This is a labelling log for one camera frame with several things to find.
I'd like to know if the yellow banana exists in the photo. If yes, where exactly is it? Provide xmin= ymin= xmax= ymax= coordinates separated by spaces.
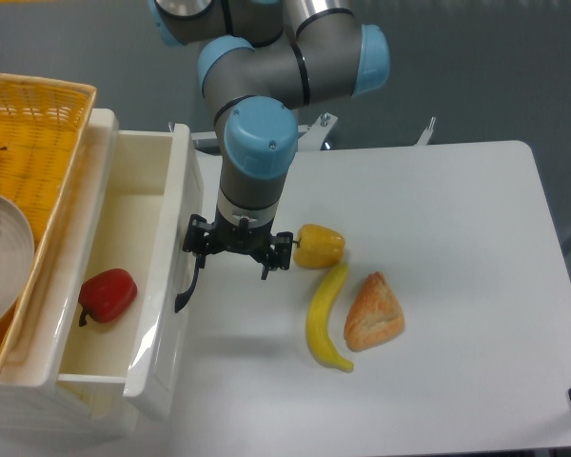
xmin=305 ymin=263 xmax=354 ymax=373

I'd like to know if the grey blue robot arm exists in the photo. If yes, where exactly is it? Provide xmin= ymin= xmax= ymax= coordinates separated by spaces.
xmin=148 ymin=1 xmax=391 ymax=272

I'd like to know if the white top drawer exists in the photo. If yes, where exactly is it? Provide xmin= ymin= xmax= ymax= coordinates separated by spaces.
xmin=58 ymin=124 xmax=203 ymax=419

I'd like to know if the yellow bell pepper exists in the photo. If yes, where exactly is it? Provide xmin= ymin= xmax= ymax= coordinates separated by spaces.
xmin=292 ymin=224 xmax=345 ymax=269

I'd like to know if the orange bread pastry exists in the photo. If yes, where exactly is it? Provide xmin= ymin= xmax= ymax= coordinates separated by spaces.
xmin=344 ymin=271 xmax=405 ymax=352

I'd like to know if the red bell pepper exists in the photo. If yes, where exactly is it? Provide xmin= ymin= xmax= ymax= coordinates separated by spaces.
xmin=78 ymin=268 xmax=137 ymax=327

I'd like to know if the grey ribbed plate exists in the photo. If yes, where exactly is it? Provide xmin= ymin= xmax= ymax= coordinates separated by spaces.
xmin=0 ymin=195 xmax=34 ymax=320

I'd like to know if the black drawer handle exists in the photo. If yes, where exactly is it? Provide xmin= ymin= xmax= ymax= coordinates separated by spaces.
xmin=174 ymin=266 xmax=200 ymax=313

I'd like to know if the white drawer cabinet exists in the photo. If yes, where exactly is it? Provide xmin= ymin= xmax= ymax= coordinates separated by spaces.
xmin=0 ymin=109 xmax=151 ymax=436

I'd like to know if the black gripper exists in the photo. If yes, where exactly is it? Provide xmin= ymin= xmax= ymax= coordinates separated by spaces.
xmin=182 ymin=202 xmax=294 ymax=280

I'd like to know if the yellow wicker basket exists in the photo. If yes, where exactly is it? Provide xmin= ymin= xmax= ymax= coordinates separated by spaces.
xmin=0 ymin=72 xmax=97 ymax=372

